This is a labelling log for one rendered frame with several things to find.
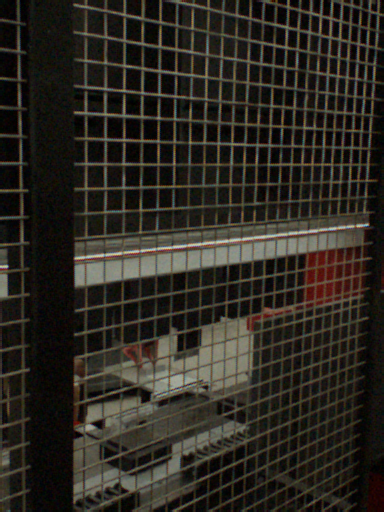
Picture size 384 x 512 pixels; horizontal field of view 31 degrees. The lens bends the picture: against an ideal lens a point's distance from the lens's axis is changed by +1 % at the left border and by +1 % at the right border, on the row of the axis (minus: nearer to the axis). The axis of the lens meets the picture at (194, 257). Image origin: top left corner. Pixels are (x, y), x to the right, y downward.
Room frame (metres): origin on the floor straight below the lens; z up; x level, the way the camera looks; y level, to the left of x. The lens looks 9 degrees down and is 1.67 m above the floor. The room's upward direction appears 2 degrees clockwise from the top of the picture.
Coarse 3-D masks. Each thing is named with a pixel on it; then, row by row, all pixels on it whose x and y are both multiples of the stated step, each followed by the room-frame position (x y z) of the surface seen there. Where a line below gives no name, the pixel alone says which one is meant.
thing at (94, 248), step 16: (272, 224) 1.80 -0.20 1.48; (304, 224) 1.89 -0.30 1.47; (320, 224) 1.94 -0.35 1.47; (336, 224) 2.00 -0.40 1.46; (352, 224) 2.06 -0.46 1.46; (368, 224) 2.12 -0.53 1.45; (96, 240) 1.40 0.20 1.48; (112, 240) 1.41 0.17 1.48; (128, 240) 1.43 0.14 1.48; (144, 240) 1.46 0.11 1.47; (160, 240) 1.50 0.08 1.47; (176, 240) 1.53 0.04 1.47; (192, 240) 1.57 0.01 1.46; (208, 240) 1.61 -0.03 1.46; (224, 240) 1.65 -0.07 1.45; (0, 256) 1.22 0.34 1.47; (80, 256) 1.34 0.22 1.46
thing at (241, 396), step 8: (192, 392) 1.86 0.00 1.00; (200, 392) 1.84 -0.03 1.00; (208, 392) 1.85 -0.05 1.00; (240, 392) 1.77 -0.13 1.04; (224, 400) 1.73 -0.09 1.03; (232, 400) 1.72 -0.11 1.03; (240, 400) 1.71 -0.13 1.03; (224, 408) 1.72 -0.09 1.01; (232, 408) 1.70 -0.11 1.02; (248, 408) 1.69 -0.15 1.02; (224, 416) 1.72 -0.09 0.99; (232, 416) 1.70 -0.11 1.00; (240, 416) 1.68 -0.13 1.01; (248, 416) 1.66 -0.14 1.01; (248, 424) 1.66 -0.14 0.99
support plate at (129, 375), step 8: (144, 360) 2.14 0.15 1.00; (112, 368) 2.05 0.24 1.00; (128, 368) 2.05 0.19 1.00; (136, 368) 2.05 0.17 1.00; (144, 368) 2.06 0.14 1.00; (168, 368) 2.06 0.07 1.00; (176, 368) 2.06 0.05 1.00; (112, 376) 2.00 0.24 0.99; (128, 376) 1.98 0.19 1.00; (136, 376) 1.98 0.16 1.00; (144, 376) 1.98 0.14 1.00; (192, 376) 1.99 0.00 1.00; (200, 376) 1.99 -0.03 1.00; (136, 384) 1.92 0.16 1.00; (152, 384) 1.91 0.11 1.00; (160, 384) 1.91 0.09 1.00
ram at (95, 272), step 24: (288, 240) 2.18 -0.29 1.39; (312, 240) 2.27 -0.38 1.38; (360, 240) 2.49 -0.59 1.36; (96, 264) 1.63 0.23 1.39; (120, 264) 1.68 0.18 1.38; (144, 264) 1.74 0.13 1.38; (168, 264) 1.80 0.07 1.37; (192, 264) 1.86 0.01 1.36; (216, 264) 1.93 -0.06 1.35; (0, 288) 1.45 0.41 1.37
